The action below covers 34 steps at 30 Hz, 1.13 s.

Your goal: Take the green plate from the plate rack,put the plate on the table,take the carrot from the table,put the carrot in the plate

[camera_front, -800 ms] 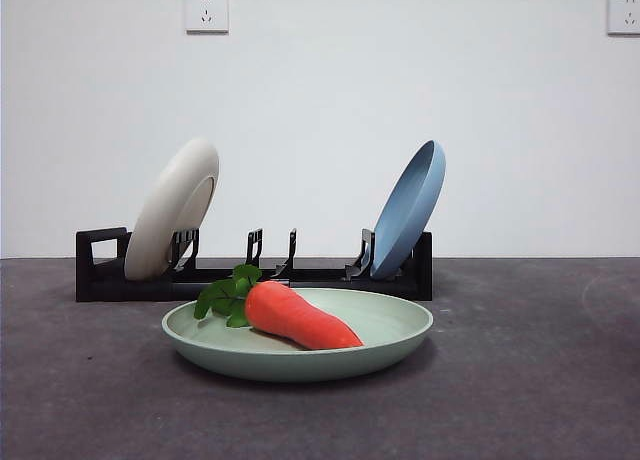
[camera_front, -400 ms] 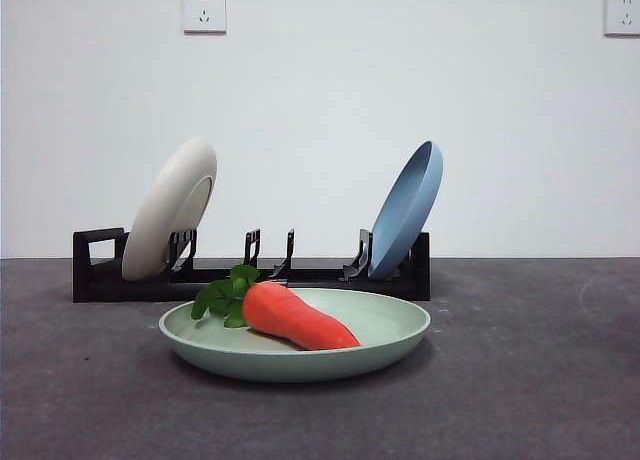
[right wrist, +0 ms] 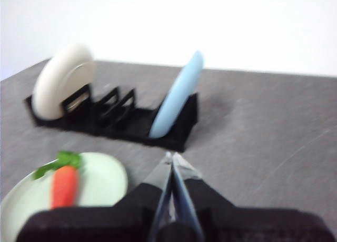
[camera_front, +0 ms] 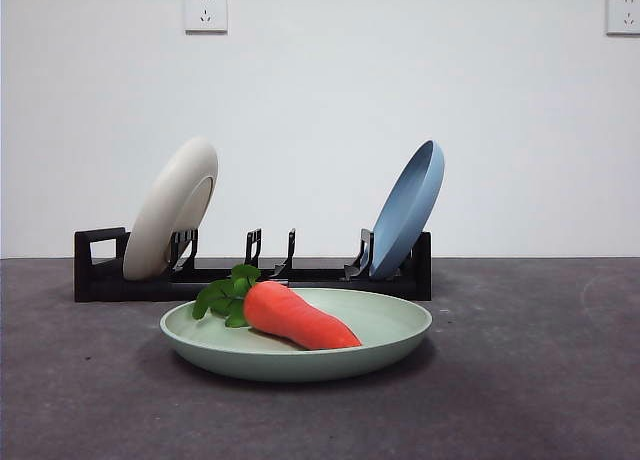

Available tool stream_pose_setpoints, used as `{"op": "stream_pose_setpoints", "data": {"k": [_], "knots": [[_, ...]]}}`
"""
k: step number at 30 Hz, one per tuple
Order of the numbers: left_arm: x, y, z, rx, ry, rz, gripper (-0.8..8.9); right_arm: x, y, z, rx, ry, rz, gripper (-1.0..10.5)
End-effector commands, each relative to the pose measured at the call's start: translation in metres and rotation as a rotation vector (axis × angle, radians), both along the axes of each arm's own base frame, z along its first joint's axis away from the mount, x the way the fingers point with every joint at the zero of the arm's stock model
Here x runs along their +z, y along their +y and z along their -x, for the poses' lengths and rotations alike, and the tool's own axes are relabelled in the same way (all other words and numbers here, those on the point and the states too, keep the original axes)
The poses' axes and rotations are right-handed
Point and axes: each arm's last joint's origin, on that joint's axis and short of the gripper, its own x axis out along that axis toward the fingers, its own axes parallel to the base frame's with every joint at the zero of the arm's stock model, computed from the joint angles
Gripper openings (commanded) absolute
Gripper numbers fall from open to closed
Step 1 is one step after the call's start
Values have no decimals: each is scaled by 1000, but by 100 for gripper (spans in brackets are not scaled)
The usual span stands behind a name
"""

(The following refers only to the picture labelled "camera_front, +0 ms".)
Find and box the orange carrot with green leaves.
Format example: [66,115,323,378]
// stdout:
[192,263,363,352]

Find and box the green round plate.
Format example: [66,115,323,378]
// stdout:
[159,287,433,384]

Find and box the blue round plate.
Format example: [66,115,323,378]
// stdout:
[368,139,446,280]

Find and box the cream round plate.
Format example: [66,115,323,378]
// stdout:
[122,136,220,282]

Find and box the black plate rack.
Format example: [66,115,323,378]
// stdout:
[73,226,432,303]

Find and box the white wall socket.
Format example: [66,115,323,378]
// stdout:
[184,0,229,34]
[605,0,640,36]

